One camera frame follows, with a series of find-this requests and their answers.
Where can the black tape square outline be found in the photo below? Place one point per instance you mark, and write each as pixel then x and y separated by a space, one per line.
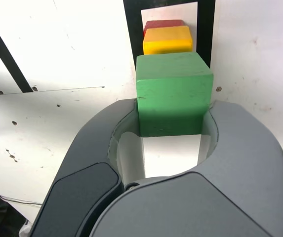
pixel 133 24

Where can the red cube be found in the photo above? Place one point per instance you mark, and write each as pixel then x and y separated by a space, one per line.
pixel 163 24

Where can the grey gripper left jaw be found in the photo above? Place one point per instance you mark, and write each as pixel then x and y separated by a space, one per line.
pixel 82 172

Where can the black tape strip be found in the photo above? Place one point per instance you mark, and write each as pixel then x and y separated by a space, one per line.
pixel 6 56

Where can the green cube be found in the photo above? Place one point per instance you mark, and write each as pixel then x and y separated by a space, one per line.
pixel 173 93

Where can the yellow cube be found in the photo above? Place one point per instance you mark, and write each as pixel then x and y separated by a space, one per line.
pixel 166 42

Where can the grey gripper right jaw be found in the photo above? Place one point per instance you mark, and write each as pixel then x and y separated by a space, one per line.
pixel 230 185

